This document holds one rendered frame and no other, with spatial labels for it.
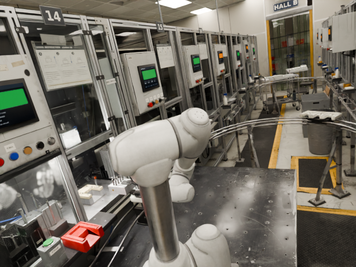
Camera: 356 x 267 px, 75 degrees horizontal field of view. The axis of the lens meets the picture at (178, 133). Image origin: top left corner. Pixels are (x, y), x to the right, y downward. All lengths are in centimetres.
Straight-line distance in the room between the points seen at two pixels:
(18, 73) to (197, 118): 86
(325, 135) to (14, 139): 364
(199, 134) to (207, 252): 56
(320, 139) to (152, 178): 342
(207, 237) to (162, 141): 55
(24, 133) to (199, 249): 91
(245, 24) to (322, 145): 628
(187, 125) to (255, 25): 871
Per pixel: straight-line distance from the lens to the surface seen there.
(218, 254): 110
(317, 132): 390
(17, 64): 127
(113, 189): 145
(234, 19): 944
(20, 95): 122
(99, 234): 133
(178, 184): 121
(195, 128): 67
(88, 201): 165
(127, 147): 65
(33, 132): 125
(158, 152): 65
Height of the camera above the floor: 166
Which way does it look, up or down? 16 degrees down
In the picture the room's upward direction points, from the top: 11 degrees counter-clockwise
